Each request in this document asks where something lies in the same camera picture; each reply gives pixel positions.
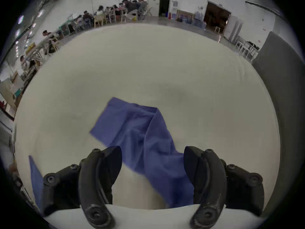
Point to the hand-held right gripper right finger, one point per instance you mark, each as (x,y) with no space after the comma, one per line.
(209,180)

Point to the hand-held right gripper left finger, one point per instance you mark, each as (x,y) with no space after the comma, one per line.
(95,175)

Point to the dark blue shirt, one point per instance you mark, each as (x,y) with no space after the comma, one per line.
(147,142)

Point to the grey padded headboard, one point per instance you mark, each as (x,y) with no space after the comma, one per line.
(283,99)

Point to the bed with beige sheet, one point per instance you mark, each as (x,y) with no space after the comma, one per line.
(152,75)

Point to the row of tables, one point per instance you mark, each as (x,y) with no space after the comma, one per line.
(35,54)

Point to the white table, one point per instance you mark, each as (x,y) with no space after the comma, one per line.
(247,48)

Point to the water bottles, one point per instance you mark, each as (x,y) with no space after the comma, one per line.
(199,20)

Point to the group of people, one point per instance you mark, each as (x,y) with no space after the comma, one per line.
(114,12)

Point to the framed painting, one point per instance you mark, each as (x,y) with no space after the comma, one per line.
(184,16)

